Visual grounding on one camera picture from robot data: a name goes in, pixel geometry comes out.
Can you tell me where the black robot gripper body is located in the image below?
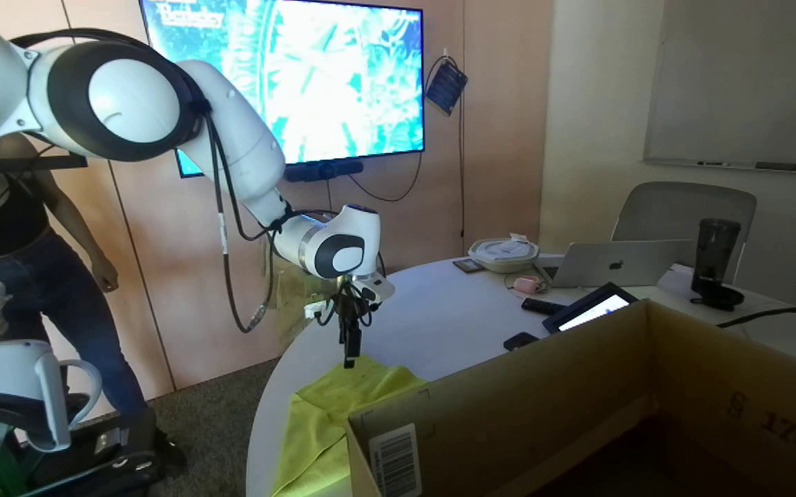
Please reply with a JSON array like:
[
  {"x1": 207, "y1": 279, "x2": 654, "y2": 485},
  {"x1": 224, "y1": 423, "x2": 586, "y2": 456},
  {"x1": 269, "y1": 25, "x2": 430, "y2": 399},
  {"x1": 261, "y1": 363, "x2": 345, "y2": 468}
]
[{"x1": 336, "y1": 279, "x2": 383, "y2": 322}]

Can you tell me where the yellow microfibre towel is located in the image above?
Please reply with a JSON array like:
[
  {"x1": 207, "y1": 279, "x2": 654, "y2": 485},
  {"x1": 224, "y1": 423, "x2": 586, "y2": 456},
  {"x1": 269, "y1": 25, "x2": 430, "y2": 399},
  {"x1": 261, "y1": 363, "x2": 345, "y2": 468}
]
[{"x1": 269, "y1": 357, "x2": 427, "y2": 497}]

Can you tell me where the brown cardboard box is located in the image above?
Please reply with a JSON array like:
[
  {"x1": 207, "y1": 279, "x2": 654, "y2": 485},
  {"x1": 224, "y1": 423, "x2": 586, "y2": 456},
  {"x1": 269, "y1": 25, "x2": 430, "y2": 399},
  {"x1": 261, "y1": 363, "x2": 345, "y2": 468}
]
[{"x1": 344, "y1": 297, "x2": 796, "y2": 497}]

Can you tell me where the white round dish device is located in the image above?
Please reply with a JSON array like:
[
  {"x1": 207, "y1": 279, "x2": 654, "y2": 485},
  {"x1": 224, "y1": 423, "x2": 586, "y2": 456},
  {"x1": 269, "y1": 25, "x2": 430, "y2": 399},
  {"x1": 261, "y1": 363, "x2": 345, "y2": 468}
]
[{"x1": 467, "y1": 232, "x2": 542, "y2": 275}]

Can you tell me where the small black square device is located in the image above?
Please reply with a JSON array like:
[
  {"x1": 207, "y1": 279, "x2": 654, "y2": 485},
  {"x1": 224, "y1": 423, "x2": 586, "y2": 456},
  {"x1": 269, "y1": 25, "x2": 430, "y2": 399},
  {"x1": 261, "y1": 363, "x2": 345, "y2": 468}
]
[{"x1": 502, "y1": 328, "x2": 542, "y2": 354}]

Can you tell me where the pink soft object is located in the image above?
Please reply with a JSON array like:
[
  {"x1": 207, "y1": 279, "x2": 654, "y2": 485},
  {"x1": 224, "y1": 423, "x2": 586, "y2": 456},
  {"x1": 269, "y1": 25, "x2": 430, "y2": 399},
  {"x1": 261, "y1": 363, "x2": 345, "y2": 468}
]
[{"x1": 509, "y1": 270, "x2": 553, "y2": 294}]

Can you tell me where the black remote control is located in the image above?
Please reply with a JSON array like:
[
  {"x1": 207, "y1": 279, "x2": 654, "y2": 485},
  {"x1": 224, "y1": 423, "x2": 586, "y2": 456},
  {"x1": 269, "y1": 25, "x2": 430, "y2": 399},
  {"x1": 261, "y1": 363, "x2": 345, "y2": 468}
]
[{"x1": 521, "y1": 294, "x2": 575, "y2": 319}]

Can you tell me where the large black framed monitor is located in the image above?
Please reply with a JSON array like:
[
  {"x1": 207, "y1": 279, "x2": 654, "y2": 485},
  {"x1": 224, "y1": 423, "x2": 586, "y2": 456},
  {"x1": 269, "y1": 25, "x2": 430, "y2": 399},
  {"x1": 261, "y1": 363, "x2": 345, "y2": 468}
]
[{"x1": 137, "y1": 0, "x2": 431, "y2": 181}]

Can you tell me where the black tablet lit screen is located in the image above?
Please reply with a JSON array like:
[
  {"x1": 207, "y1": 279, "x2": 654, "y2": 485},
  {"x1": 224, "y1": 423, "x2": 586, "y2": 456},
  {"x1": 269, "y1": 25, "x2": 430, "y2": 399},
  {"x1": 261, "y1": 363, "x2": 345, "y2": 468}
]
[{"x1": 542, "y1": 281, "x2": 641, "y2": 337}]

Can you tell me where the silver laptop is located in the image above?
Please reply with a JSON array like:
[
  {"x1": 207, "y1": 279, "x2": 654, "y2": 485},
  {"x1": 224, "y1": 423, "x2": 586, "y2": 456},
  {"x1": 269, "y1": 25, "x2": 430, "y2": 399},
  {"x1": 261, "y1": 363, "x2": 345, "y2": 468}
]
[{"x1": 542, "y1": 238, "x2": 690, "y2": 289}]

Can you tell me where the person in dark clothing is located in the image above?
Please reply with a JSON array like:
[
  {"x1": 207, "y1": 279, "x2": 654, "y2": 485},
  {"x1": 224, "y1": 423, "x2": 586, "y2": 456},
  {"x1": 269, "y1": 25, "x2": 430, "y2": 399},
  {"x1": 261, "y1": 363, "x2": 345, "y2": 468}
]
[{"x1": 0, "y1": 133, "x2": 185, "y2": 481}]

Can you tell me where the grey office chair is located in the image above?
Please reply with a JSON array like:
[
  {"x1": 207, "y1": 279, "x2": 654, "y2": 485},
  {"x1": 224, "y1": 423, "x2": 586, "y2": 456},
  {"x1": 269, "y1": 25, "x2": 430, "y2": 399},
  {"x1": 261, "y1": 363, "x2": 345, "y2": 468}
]
[{"x1": 615, "y1": 180, "x2": 757, "y2": 270}]

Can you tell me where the black round puck device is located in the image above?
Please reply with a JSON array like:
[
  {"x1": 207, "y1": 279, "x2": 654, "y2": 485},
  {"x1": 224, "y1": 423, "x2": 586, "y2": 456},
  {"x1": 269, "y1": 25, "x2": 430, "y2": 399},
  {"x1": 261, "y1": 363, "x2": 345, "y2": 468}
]
[{"x1": 690, "y1": 285, "x2": 748, "y2": 315}]

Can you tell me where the black cylindrical device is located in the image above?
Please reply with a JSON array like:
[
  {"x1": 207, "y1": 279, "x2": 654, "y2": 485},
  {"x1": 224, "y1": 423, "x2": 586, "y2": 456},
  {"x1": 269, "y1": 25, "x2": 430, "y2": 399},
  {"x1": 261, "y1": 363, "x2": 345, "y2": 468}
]
[{"x1": 694, "y1": 216, "x2": 745, "y2": 289}]

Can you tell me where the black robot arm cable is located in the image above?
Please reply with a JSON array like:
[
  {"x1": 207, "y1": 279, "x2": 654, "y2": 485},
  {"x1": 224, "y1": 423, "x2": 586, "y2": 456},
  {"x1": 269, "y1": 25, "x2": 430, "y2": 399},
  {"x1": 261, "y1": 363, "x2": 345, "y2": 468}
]
[{"x1": 200, "y1": 100, "x2": 326, "y2": 337}]

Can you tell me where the black wall mounted box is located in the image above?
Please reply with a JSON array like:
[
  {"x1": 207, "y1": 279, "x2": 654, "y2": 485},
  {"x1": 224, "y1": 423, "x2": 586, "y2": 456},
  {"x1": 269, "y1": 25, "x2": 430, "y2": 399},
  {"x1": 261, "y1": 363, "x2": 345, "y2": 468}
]
[{"x1": 427, "y1": 54, "x2": 470, "y2": 116}]

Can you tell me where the white flat strap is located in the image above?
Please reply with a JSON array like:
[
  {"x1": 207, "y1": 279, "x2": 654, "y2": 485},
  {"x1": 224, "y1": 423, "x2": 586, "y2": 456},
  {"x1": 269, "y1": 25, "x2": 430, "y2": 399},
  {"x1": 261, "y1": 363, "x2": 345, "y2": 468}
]
[{"x1": 37, "y1": 357, "x2": 105, "y2": 452}]

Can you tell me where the black camera boom rod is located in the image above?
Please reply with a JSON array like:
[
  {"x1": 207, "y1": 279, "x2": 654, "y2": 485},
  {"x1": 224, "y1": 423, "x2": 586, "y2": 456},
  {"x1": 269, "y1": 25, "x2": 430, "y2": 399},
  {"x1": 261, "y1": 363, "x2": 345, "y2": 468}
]
[{"x1": 0, "y1": 148, "x2": 88, "y2": 176}]

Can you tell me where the black table cable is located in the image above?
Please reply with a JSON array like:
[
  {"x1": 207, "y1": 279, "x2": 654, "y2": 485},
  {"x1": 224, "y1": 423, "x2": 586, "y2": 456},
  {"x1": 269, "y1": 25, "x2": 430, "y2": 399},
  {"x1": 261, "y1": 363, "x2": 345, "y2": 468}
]
[{"x1": 713, "y1": 303, "x2": 796, "y2": 330}]

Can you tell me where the white wall whiteboard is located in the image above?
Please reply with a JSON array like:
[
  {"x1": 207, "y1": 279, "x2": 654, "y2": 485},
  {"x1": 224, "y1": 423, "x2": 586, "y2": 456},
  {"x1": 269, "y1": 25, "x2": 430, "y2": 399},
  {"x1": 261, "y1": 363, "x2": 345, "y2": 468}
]
[{"x1": 645, "y1": 0, "x2": 796, "y2": 176}]

